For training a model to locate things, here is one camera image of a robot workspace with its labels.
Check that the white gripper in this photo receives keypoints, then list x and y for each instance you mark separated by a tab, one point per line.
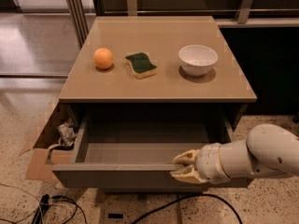
209	162

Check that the grey top drawer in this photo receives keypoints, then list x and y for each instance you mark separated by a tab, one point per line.
136	155

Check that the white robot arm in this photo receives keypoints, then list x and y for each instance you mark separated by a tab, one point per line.
269	151

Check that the grey drawer cabinet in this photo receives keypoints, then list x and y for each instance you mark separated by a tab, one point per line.
115	93

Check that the white bowl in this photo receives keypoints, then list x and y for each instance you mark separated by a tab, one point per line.
197	60

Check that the green yellow sponge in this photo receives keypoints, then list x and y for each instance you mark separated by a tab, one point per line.
141	65

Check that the crumpled silver wrapper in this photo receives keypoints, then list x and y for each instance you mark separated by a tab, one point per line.
67	133

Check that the orange fruit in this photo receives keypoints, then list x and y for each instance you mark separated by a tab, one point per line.
103	58

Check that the brown cardboard box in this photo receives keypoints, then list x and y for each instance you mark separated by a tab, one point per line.
44	144

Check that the metal window railing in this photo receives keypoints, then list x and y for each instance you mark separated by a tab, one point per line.
229	13

